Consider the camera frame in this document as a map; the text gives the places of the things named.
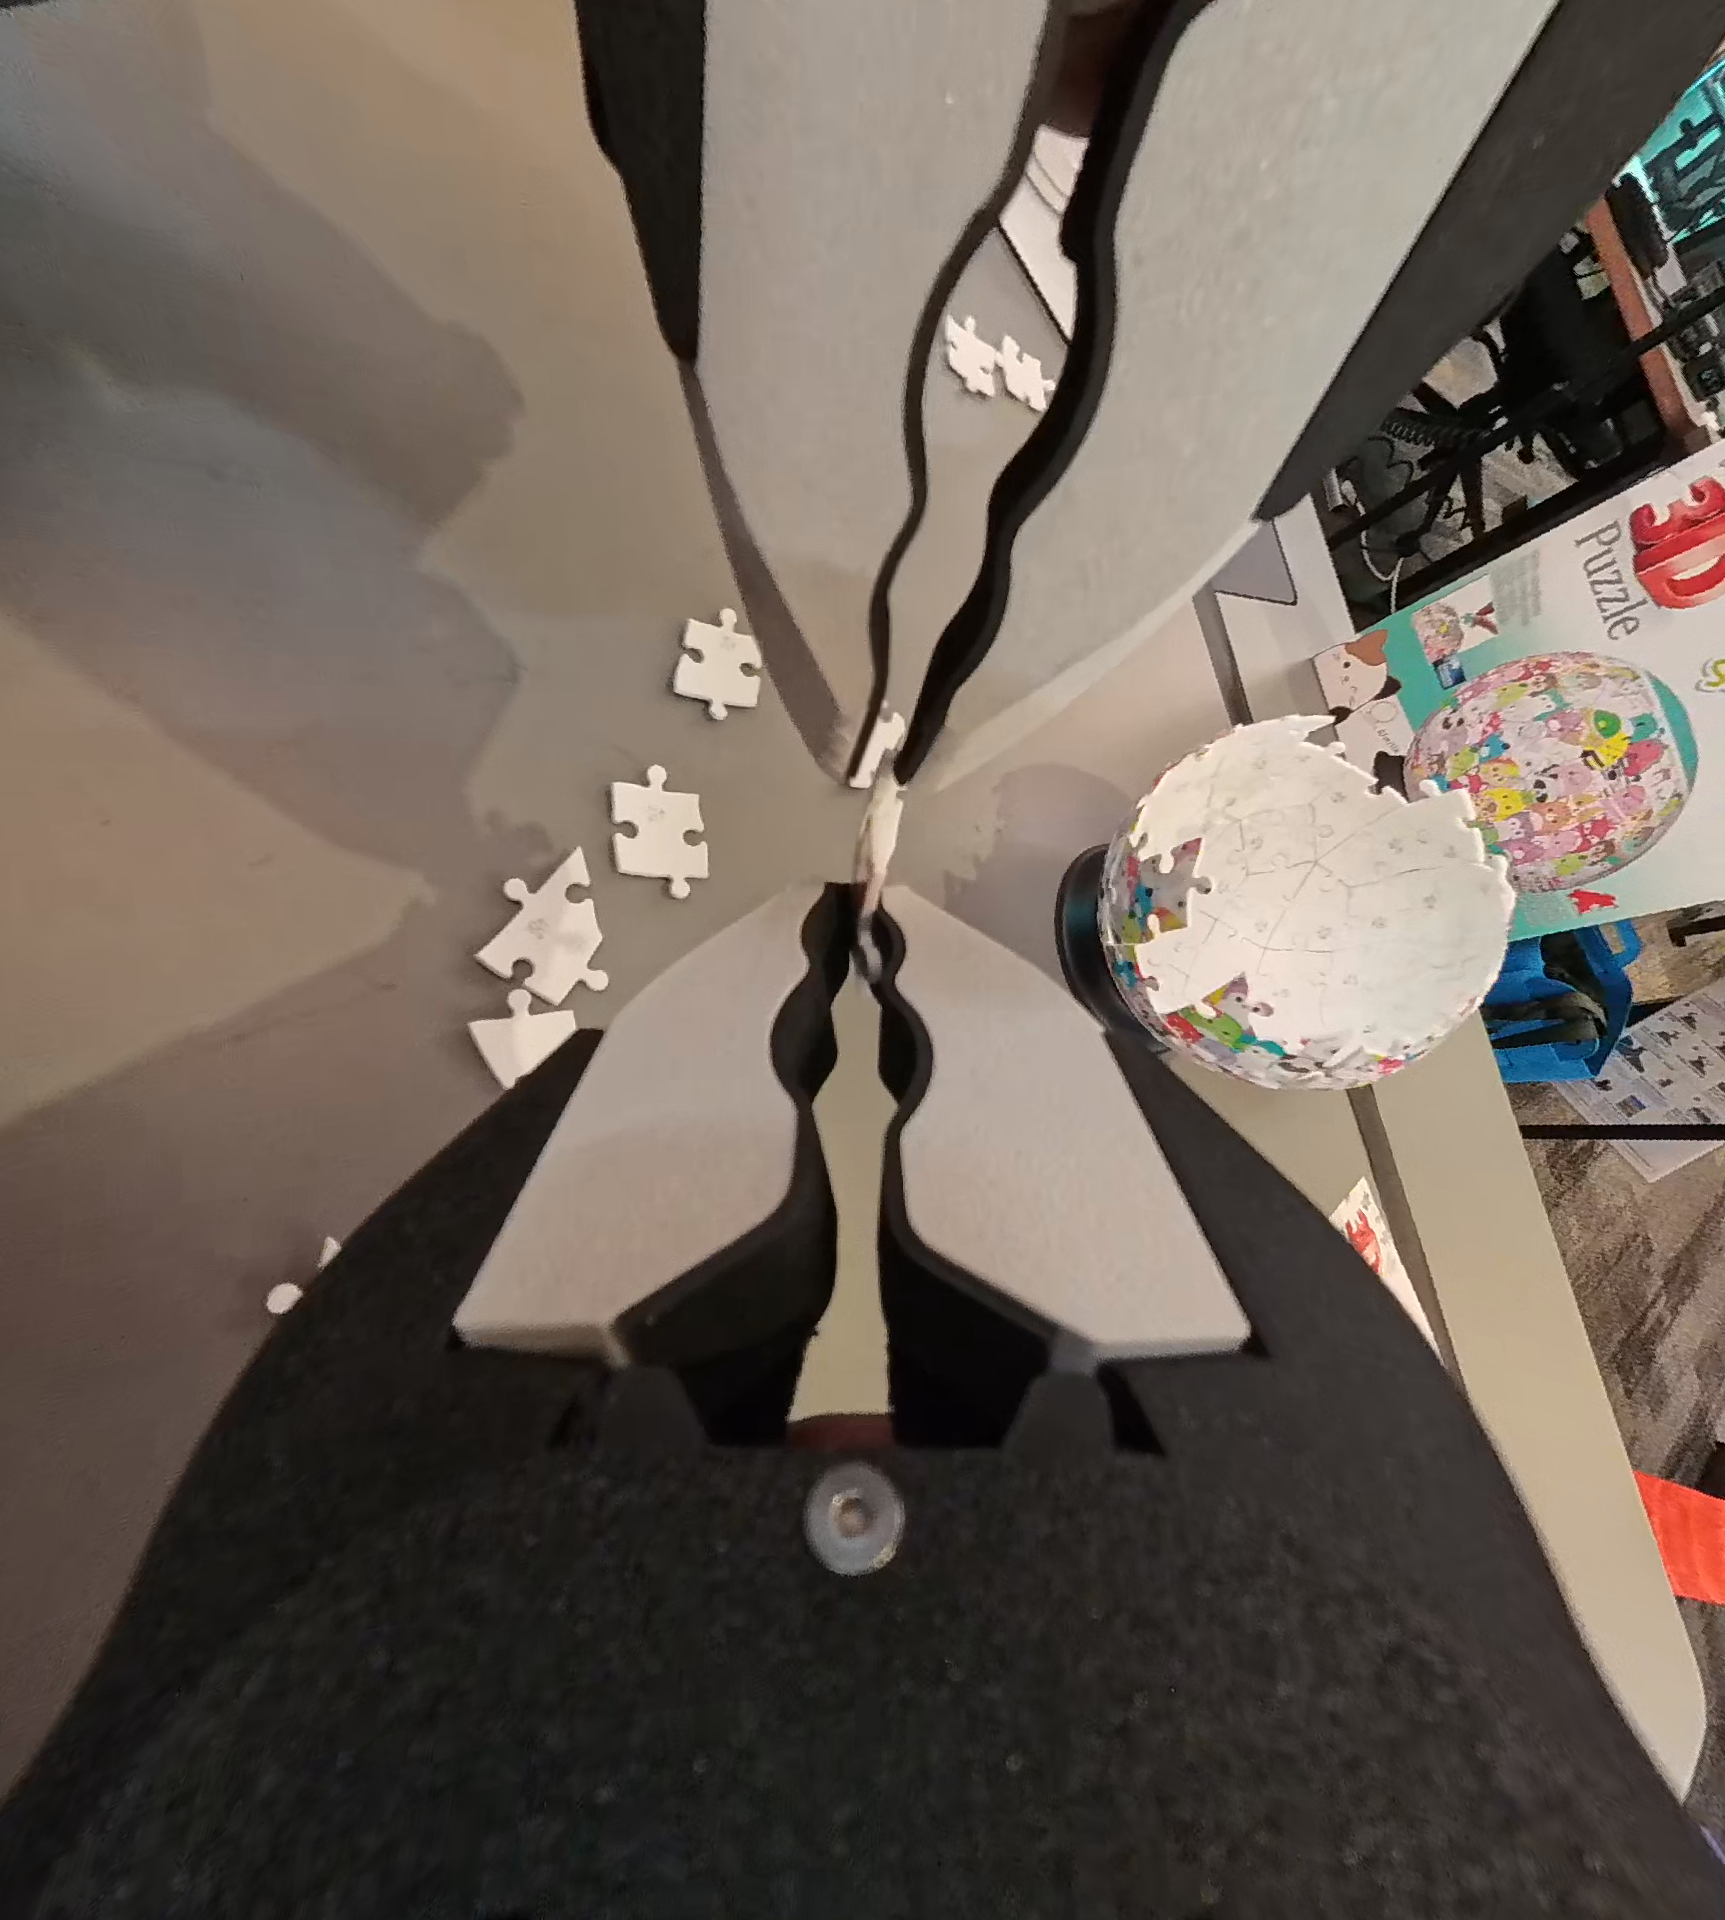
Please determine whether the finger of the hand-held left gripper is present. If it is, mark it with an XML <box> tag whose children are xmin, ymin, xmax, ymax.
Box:
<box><xmin>682</xmin><ymin>0</ymin><xmax>1064</xmax><ymax>787</ymax></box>
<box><xmin>899</xmin><ymin>0</ymin><xmax>1574</xmax><ymax>798</ymax></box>

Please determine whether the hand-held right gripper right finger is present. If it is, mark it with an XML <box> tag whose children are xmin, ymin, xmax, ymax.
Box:
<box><xmin>866</xmin><ymin>888</ymin><xmax>1252</xmax><ymax>1442</ymax></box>

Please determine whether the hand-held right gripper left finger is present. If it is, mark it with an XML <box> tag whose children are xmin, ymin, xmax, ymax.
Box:
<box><xmin>458</xmin><ymin>886</ymin><xmax>858</xmax><ymax>1442</ymax></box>

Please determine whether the black ball stand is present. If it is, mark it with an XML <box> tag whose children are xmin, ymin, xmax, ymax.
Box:
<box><xmin>1056</xmin><ymin>840</ymin><xmax>1142</xmax><ymax>1040</ymax></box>

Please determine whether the colourful puzzle ball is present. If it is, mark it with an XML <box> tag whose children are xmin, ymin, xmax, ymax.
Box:
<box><xmin>1096</xmin><ymin>713</ymin><xmax>1520</xmax><ymax>1091</ymax></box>

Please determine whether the puzzle instruction leaflet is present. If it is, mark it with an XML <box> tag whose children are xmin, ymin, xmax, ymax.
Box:
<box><xmin>1325</xmin><ymin>1173</ymin><xmax>1437</xmax><ymax>1344</ymax></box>

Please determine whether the teal puzzle box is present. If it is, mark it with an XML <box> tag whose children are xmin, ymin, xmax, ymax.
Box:
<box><xmin>1307</xmin><ymin>412</ymin><xmax>1725</xmax><ymax>950</ymax></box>

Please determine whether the black office chair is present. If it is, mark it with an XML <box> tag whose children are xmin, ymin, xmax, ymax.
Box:
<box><xmin>1319</xmin><ymin>60</ymin><xmax>1725</xmax><ymax>617</ymax></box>

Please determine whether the white sheet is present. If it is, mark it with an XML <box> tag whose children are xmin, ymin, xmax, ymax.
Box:
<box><xmin>995</xmin><ymin>119</ymin><xmax>1106</xmax><ymax>337</ymax></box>

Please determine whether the blue plastic crate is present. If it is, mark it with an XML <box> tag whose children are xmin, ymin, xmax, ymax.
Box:
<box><xmin>1488</xmin><ymin>910</ymin><xmax>1652</xmax><ymax>1085</ymax></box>

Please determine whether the orange plastic object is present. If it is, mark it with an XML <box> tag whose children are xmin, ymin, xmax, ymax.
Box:
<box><xmin>1632</xmin><ymin>1467</ymin><xmax>1725</xmax><ymax>1626</ymax></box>

